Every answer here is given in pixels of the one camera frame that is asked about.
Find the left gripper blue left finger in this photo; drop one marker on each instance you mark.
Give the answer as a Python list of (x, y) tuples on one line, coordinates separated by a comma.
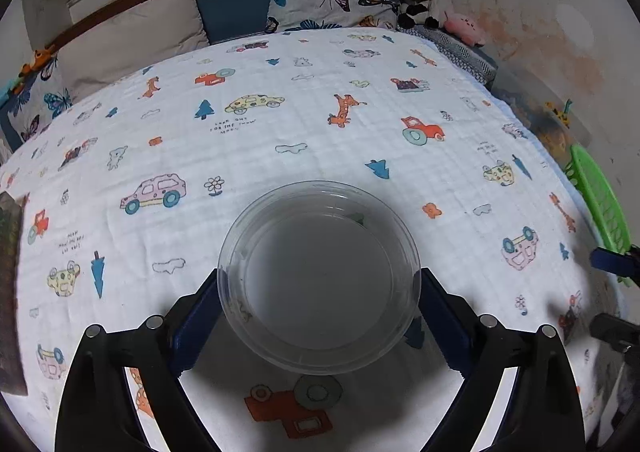
[(191, 320)]

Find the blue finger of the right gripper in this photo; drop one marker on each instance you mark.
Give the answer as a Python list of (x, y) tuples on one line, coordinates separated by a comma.
[(620, 334), (626, 266)]

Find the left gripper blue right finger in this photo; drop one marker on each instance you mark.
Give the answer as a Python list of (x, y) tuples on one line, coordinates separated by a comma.
[(439, 311)]

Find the clear plastic bowl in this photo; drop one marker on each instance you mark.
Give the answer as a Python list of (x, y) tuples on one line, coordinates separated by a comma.
[(319, 277)]

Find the green plastic mesh basket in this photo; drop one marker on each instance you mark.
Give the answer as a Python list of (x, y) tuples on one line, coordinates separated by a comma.
[(604, 207)]

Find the printed white table cloth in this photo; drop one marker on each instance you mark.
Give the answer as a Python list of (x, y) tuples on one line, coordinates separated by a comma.
[(132, 190)]

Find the clear plastic toy bin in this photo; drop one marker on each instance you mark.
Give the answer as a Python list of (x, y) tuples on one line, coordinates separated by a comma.
[(540, 110)]

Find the dark box of coloured pens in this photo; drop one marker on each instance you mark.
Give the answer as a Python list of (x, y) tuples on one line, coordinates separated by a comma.
[(12, 373)]

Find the butterfly pillow at left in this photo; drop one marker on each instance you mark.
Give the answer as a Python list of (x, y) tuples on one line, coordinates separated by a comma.
[(44, 97)]

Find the pink plush toy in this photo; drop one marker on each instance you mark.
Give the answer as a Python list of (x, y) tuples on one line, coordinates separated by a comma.
[(465, 29)]

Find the beige cushion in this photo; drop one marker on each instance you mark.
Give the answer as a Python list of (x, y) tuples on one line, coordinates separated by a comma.
[(147, 33)]

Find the butterfly print pillow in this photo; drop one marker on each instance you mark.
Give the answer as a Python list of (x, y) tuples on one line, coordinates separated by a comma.
[(288, 15)]

